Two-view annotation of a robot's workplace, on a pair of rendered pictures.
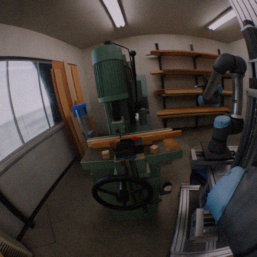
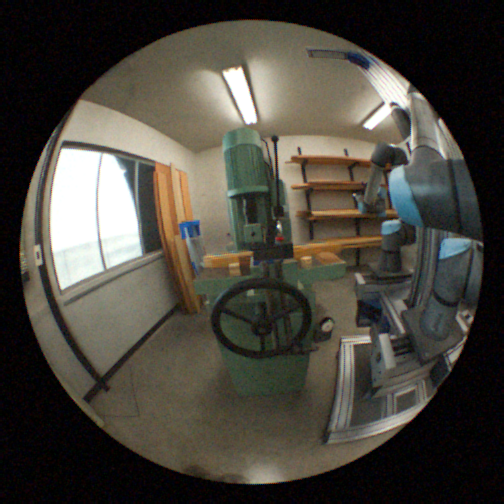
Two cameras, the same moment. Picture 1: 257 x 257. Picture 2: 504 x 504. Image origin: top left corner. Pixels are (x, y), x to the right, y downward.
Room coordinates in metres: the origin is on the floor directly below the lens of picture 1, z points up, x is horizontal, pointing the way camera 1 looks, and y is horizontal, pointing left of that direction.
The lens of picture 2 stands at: (-0.08, 0.08, 1.10)
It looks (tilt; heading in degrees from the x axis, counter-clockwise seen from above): 11 degrees down; 0
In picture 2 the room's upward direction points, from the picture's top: 7 degrees counter-clockwise
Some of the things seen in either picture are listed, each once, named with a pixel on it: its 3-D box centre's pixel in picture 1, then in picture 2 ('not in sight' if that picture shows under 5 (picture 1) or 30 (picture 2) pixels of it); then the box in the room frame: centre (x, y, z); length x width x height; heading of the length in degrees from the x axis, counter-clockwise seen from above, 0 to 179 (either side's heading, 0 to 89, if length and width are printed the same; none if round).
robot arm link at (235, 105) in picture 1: (237, 95); (404, 193); (0.44, -0.73, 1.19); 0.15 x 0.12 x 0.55; 79
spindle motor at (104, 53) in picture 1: (109, 74); (244, 164); (0.64, 0.06, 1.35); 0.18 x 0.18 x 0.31
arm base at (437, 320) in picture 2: not in sight; (442, 308); (0.01, -0.39, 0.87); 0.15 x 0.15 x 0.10
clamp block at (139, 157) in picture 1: (130, 159); (272, 271); (0.44, 0.01, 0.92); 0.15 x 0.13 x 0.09; 87
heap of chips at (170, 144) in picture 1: (170, 142); (327, 255); (0.54, -0.24, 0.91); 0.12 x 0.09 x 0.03; 177
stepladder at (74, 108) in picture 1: (91, 142); (204, 279); (1.41, 0.57, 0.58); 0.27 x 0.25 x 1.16; 80
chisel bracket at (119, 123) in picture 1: (119, 125); (254, 233); (0.66, 0.06, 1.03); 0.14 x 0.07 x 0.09; 177
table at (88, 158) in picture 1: (131, 156); (271, 275); (0.53, 0.01, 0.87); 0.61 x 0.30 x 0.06; 87
